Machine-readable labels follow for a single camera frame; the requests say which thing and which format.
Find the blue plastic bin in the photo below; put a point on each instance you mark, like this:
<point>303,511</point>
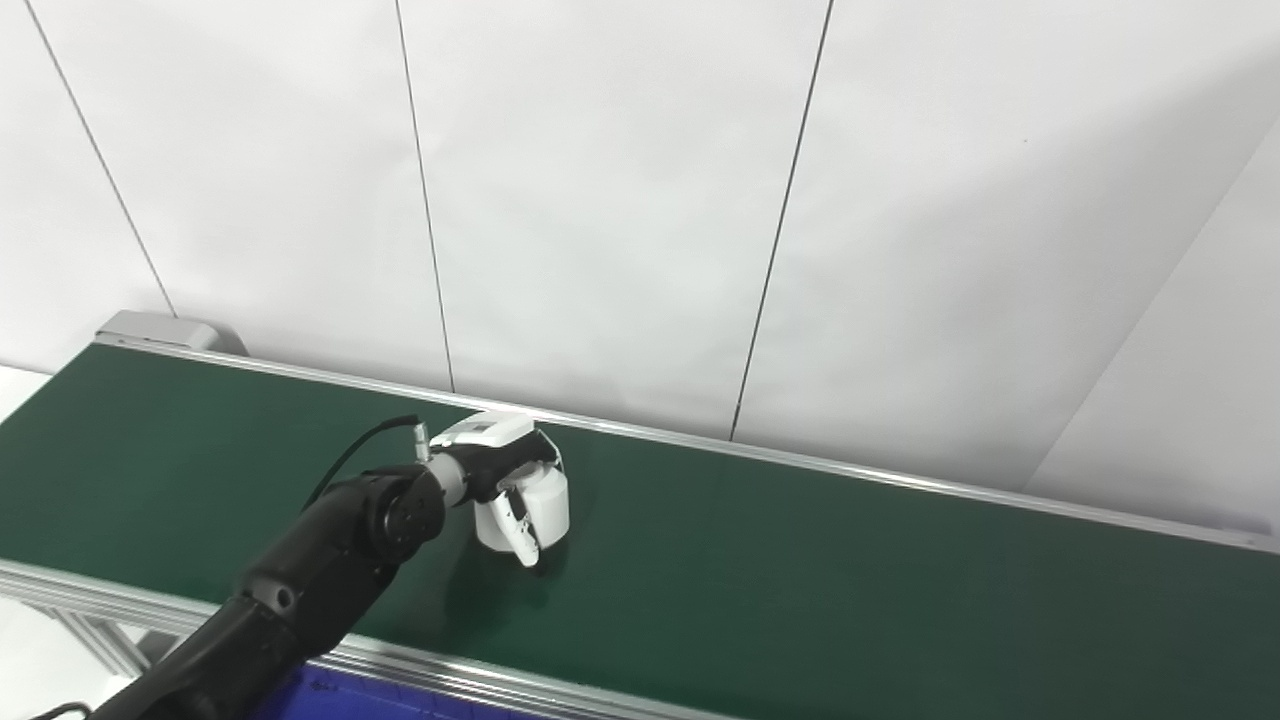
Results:
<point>330,695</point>

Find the white faceted plastic part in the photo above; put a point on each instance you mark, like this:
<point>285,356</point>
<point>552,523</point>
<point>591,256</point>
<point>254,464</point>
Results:
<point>552,510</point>

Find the green conveyor belt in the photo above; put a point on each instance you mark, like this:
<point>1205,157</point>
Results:
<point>900,600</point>
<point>60,588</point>

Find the grey conveyor end housing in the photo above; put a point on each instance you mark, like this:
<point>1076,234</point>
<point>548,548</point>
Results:
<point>160,328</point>

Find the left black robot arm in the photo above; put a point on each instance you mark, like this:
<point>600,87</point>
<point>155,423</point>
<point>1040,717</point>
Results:
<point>330,560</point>

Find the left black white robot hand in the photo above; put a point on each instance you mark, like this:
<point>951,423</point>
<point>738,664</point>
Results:
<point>495,465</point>

